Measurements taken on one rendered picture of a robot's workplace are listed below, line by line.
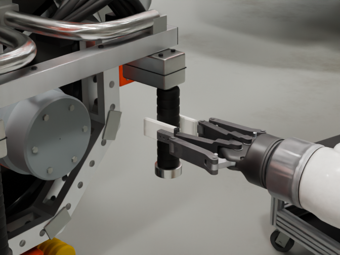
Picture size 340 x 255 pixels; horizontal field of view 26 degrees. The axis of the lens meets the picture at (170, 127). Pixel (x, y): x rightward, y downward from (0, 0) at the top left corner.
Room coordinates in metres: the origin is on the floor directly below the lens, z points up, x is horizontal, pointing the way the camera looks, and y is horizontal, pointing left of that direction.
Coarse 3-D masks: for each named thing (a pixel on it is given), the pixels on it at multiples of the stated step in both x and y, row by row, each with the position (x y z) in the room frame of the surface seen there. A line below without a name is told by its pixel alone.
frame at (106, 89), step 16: (96, 16) 1.23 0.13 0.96; (80, 48) 1.27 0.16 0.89; (96, 80) 1.29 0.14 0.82; (112, 80) 1.26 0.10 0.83; (96, 96) 1.28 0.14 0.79; (112, 96) 1.25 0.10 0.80; (96, 112) 1.26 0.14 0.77; (112, 112) 1.25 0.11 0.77; (96, 128) 1.24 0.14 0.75; (112, 128) 1.25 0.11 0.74; (96, 144) 1.22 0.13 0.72; (80, 160) 1.20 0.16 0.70; (96, 160) 1.22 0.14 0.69; (64, 176) 1.22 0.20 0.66; (80, 176) 1.19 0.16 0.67; (48, 192) 1.18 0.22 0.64; (64, 192) 1.16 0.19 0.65; (80, 192) 1.19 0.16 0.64; (32, 208) 1.16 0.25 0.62; (48, 208) 1.15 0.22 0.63; (64, 208) 1.15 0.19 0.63; (16, 224) 1.12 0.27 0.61; (32, 224) 1.11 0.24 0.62; (48, 224) 1.12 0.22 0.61; (64, 224) 1.15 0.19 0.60; (16, 240) 1.07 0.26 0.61; (32, 240) 1.10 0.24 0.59
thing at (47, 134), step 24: (48, 96) 0.98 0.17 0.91; (24, 120) 0.94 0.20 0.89; (48, 120) 0.95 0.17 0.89; (72, 120) 0.99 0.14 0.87; (24, 144) 0.92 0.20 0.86; (48, 144) 0.95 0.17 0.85; (72, 144) 0.99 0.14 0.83; (24, 168) 0.94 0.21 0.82; (48, 168) 0.95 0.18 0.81; (72, 168) 0.98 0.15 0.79
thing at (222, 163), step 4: (220, 160) 0.93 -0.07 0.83; (224, 160) 0.93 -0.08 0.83; (208, 164) 0.93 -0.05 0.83; (212, 164) 0.92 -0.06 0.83; (216, 164) 0.92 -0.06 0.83; (220, 164) 0.92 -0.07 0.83; (224, 164) 0.93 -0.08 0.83; (228, 164) 0.93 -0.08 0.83; (232, 164) 0.93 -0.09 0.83; (212, 168) 0.92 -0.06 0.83; (216, 168) 0.92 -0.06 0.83; (220, 168) 0.92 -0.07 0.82
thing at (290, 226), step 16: (320, 144) 2.03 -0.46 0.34; (336, 144) 2.03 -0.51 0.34; (272, 208) 1.96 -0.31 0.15; (288, 208) 1.97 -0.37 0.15; (272, 224) 1.96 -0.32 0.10; (288, 224) 1.90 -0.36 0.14; (304, 224) 1.87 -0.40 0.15; (320, 224) 1.95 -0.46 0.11; (272, 240) 1.97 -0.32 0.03; (288, 240) 1.95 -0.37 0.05; (304, 240) 1.84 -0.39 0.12; (320, 240) 1.79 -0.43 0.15; (336, 240) 1.86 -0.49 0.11
